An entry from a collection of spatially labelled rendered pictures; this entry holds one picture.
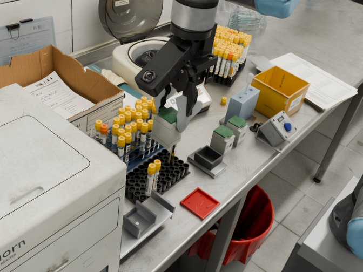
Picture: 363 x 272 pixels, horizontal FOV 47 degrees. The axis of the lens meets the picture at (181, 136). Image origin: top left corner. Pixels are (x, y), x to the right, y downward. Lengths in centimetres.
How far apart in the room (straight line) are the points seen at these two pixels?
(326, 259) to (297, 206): 142
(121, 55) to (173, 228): 55
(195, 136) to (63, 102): 36
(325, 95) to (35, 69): 92
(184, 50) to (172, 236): 40
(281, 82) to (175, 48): 71
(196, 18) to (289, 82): 73
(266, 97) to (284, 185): 120
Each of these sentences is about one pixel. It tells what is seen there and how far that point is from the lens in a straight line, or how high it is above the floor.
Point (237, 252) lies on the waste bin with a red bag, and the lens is 154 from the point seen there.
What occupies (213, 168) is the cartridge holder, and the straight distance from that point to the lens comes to 104.
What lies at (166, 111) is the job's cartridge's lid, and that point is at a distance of 81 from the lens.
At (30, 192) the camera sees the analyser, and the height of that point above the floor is 117.
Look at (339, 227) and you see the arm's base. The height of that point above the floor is 94.
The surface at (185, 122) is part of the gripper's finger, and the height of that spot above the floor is 112.
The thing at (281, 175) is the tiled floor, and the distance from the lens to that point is 247.
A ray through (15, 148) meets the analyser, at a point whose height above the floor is 117.
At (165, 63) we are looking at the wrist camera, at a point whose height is 124.
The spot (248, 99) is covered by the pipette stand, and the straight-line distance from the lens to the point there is 117.
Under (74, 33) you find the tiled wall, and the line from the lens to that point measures 133.
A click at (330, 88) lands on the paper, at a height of 89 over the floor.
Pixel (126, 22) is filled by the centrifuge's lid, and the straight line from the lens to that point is 137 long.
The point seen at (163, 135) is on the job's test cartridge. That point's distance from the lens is 81.
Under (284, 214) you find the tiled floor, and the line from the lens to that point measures 226.
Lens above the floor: 159
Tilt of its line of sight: 39 degrees down
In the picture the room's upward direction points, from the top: 11 degrees clockwise
